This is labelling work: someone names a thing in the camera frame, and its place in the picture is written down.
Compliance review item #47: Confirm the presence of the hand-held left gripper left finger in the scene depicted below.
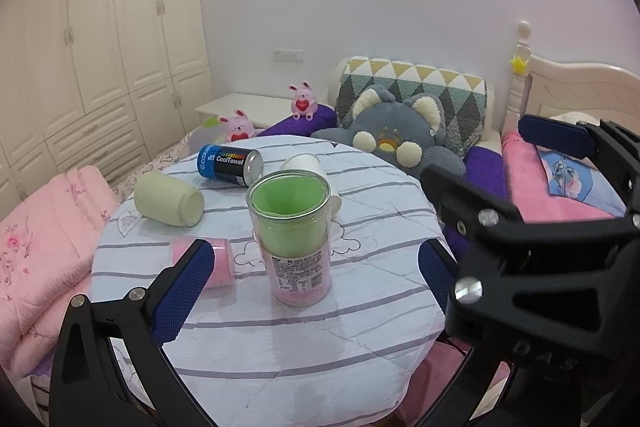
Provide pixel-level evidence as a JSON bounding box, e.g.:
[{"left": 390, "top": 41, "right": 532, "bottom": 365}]
[{"left": 49, "top": 238, "right": 219, "bottom": 427}]

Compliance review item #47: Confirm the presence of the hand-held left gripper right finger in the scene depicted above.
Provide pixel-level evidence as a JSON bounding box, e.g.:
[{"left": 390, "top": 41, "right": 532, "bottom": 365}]
[{"left": 417, "top": 238, "right": 512, "bottom": 427}]

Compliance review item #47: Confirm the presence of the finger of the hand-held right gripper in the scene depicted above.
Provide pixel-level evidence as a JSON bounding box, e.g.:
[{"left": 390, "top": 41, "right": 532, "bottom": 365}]
[
  {"left": 517, "top": 114, "right": 640, "bottom": 214},
  {"left": 419, "top": 165, "right": 524, "bottom": 341}
]

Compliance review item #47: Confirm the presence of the clear cup with green towel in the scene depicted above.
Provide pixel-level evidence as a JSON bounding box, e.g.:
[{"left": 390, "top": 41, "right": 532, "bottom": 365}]
[{"left": 246, "top": 172, "right": 335, "bottom": 309}]

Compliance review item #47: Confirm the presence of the pale green cup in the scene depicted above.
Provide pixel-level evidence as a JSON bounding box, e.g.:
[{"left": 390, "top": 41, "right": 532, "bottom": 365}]
[{"left": 134, "top": 172, "right": 206, "bottom": 228}]

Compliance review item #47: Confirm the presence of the white cup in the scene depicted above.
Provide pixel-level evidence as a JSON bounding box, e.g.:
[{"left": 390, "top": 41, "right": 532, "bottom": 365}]
[{"left": 279, "top": 153, "right": 343, "bottom": 218}]

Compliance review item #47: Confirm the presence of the blue cartoon pillow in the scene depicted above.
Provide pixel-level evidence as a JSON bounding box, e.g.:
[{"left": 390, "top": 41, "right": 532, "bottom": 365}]
[{"left": 536, "top": 146, "right": 630, "bottom": 219}]

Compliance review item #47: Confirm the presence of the cream bed headboard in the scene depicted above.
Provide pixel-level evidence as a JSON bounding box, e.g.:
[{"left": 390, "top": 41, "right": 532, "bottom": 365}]
[{"left": 500, "top": 20, "right": 640, "bottom": 138}]

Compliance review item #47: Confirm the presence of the pink fleece blanket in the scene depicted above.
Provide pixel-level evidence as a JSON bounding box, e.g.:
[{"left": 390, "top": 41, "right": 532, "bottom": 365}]
[{"left": 500, "top": 131, "right": 632, "bottom": 224}]

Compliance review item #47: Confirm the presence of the grey cat plush cushion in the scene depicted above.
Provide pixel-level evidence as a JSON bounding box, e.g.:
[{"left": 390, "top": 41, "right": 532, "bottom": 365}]
[{"left": 311, "top": 84, "right": 467, "bottom": 180}]

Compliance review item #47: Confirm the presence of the triangle pattern quilted cover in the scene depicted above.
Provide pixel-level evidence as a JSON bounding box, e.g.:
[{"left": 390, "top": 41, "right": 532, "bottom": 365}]
[{"left": 334, "top": 56, "right": 488, "bottom": 154}]

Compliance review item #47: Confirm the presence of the round table with striped cloth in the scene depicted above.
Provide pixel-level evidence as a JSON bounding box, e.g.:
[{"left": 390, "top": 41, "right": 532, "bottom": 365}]
[{"left": 90, "top": 134, "right": 453, "bottom": 424}]

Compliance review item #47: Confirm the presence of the blue towel can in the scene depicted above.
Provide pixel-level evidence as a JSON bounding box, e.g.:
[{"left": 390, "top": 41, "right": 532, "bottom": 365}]
[{"left": 196, "top": 143, "right": 264, "bottom": 188}]

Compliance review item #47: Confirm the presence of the pink floral quilt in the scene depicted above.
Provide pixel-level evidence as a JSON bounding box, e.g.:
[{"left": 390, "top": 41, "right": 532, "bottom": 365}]
[{"left": 0, "top": 166, "right": 122, "bottom": 380}]

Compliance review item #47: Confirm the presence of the pink bunny plush toy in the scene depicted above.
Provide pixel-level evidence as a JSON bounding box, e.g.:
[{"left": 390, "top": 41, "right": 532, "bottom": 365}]
[
  {"left": 216, "top": 108, "right": 257, "bottom": 144},
  {"left": 287, "top": 81, "right": 321, "bottom": 122}
]

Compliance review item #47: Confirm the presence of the white bedside table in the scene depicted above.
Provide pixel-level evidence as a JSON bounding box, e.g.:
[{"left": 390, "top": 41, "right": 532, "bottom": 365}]
[{"left": 194, "top": 93, "right": 301, "bottom": 128}]

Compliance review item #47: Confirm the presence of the cream wardrobe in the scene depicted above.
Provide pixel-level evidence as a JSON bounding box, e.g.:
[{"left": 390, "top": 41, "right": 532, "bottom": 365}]
[{"left": 0, "top": 0, "right": 217, "bottom": 212}]

